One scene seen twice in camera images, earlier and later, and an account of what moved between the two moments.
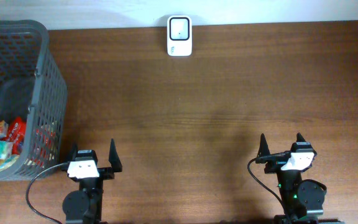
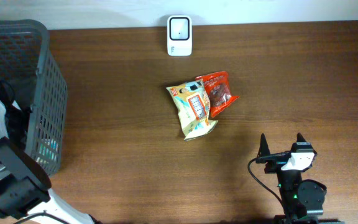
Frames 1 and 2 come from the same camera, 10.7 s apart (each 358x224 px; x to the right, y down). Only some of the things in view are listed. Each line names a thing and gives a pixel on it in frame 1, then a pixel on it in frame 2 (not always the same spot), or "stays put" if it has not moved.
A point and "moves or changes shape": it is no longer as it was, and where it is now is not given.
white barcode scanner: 179,35 stays put
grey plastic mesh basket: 20,77 stays put
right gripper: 272,168 stays put
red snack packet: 16,134 moves or changes shape
